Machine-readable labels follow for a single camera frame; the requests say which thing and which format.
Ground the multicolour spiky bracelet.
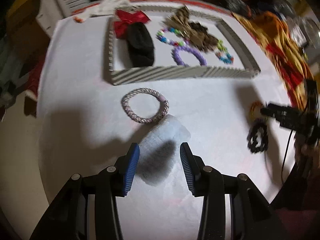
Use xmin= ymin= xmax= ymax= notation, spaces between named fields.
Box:
xmin=215 ymin=39 xmax=235 ymax=65

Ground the black scrunchie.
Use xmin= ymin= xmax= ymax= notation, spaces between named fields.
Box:
xmin=247 ymin=118 xmax=268 ymax=153

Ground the black plastic bag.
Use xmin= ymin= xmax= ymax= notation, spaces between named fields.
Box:
xmin=216 ymin=0 xmax=247 ymax=13

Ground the red satin bow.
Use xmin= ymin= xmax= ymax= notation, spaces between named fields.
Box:
xmin=113 ymin=9 xmax=150 ymax=40

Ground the grey braided bracelet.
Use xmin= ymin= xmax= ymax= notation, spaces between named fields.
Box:
xmin=121 ymin=88 xmax=170 ymax=125

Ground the leopard print bow scrunchie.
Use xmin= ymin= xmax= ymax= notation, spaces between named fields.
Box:
xmin=165 ymin=5 xmax=219 ymax=53

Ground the multicolour bead bracelet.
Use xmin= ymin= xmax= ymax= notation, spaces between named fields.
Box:
xmin=156 ymin=28 xmax=189 ymax=47

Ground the black fabric hair piece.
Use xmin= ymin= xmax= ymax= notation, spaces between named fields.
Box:
xmin=126 ymin=22 xmax=155 ymax=68

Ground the purple bead bracelet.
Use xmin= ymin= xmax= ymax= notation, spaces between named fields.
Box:
xmin=171 ymin=45 xmax=208 ymax=67

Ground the white glove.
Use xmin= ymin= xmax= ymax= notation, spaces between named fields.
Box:
xmin=73 ymin=0 xmax=131 ymax=23

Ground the orange red floral blanket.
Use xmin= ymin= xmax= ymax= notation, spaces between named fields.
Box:
xmin=232 ymin=11 xmax=313 ymax=110

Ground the striped cardboard tray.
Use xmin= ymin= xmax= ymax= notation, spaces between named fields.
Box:
xmin=108 ymin=4 xmax=260 ymax=85

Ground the light blue fluffy scrunchie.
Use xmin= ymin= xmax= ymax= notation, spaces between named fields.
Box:
xmin=137 ymin=114 xmax=191 ymax=186

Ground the white coat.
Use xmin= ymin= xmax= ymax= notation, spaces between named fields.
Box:
xmin=36 ymin=0 xmax=71 ymax=37

